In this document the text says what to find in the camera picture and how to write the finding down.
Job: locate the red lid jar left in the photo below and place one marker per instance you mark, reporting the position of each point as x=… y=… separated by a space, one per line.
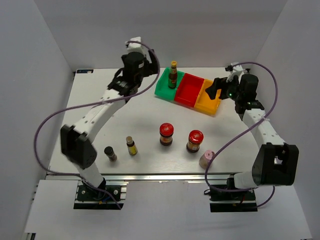
x=166 y=131

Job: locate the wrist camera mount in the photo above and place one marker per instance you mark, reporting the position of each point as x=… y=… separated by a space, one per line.
x=135 y=46
x=238 y=74

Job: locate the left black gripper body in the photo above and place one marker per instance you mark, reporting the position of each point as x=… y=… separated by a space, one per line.
x=149 y=69

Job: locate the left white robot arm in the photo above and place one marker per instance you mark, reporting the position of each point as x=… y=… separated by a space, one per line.
x=76 y=141

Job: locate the green plastic bin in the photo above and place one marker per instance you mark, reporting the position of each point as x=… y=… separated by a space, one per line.
x=162 y=89

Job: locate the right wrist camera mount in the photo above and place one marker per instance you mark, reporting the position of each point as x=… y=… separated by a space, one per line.
x=238 y=74

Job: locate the left table logo sticker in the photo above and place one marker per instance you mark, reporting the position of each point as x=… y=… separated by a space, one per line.
x=84 y=71

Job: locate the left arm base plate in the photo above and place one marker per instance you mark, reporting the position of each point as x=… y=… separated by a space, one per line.
x=86 y=199

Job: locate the right table logo sticker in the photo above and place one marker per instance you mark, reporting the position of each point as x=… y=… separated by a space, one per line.
x=233 y=69

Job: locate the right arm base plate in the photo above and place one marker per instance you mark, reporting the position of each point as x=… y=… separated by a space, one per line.
x=231 y=202

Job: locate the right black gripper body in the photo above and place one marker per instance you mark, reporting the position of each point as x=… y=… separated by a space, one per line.
x=233 y=93

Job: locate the yellow plastic bin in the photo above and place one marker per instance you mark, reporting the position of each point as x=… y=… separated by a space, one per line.
x=204 y=104

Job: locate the red lid jar right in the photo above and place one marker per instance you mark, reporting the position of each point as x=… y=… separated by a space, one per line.
x=195 y=138

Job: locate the red lid jar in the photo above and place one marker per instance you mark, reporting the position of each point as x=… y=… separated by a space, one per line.
x=195 y=138
x=166 y=131

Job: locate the pink cap spice bottle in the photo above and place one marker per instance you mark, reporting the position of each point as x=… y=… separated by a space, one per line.
x=205 y=159

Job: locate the small brown cap bottle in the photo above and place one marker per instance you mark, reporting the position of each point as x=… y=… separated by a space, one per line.
x=132 y=149

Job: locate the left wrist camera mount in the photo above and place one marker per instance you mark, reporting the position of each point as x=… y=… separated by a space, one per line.
x=135 y=46

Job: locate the yellow cap sauce bottle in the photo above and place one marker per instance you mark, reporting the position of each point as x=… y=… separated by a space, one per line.
x=173 y=75

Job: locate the red plastic bin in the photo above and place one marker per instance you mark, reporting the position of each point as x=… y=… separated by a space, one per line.
x=188 y=90

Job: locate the black cap spice jar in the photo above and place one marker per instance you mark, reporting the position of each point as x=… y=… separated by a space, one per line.
x=109 y=152

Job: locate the aluminium table front rail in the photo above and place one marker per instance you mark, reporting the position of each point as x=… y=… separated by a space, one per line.
x=149 y=177

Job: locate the table logo sticker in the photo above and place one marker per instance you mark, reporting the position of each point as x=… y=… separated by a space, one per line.
x=233 y=69
x=84 y=71

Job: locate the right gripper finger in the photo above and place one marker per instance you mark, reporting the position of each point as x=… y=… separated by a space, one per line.
x=225 y=93
x=217 y=84

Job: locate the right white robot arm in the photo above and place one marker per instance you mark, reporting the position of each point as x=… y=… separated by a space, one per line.
x=276 y=161

